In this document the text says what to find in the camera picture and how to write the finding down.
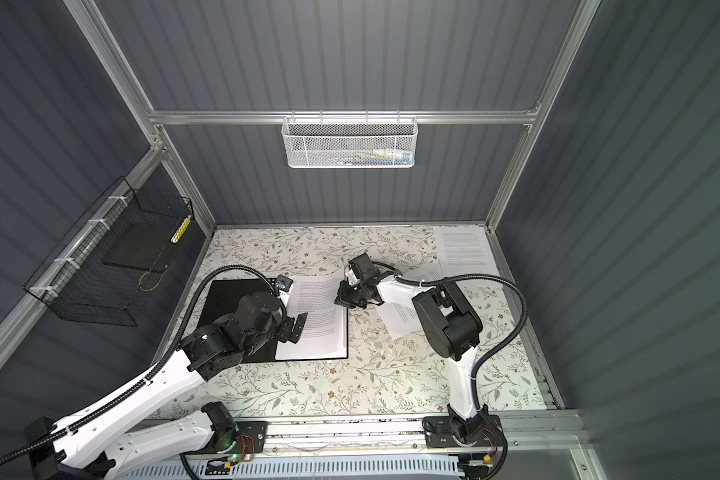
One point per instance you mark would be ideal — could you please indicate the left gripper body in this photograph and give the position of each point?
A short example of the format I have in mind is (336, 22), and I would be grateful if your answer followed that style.
(262, 341)

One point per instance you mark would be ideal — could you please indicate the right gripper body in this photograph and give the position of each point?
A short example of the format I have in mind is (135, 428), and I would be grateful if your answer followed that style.
(359, 296)

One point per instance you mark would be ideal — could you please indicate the printed paper sheet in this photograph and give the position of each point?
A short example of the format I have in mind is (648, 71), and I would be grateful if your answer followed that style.
(339, 342)
(321, 312)
(464, 250)

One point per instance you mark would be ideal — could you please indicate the black clip folder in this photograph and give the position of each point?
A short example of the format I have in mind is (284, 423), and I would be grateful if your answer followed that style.
(325, 335)

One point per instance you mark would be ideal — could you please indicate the printed paper sheet underneath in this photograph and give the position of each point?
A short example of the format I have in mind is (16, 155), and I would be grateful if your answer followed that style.
(401, 319)

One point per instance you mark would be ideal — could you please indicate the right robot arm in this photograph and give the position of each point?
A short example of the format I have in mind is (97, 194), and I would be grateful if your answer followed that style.
(450, 323)

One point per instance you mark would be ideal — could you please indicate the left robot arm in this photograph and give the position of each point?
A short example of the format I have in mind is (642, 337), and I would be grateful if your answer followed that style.
(101, 441)

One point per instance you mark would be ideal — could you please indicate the floral table mat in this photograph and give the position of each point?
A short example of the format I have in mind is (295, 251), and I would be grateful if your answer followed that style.
(381, 375)

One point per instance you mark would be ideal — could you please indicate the pens in white basket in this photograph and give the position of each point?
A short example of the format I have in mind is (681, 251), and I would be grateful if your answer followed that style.
(376, 157)

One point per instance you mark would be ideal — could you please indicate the yellow marker pen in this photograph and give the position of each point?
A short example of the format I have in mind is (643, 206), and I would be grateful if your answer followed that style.
(181, 229)

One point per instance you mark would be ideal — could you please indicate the black pad in basket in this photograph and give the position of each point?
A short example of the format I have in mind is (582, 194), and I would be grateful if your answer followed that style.
(145, 248)

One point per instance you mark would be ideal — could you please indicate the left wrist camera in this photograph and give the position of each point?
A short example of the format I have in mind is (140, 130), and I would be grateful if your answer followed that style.
(283, 284)

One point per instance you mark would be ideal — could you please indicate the white wire mesh basket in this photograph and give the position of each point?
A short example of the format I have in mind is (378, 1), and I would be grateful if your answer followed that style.
(310, 142)

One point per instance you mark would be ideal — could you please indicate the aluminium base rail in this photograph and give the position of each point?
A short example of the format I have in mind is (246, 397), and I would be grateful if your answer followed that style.
(404, 434)

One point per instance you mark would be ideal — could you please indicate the black wire basket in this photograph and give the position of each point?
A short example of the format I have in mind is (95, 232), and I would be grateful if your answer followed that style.
(107, 273)

